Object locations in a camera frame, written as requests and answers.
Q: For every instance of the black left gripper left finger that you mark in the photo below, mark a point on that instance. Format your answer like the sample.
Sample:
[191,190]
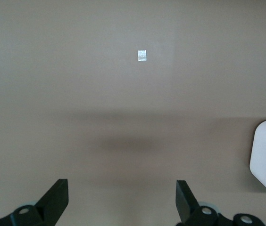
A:
[45,207]

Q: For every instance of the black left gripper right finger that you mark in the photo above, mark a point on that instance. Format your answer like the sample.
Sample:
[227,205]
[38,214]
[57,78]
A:
[189,209]

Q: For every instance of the small clear tape square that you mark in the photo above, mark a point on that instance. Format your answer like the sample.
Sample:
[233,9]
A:
[142,55]

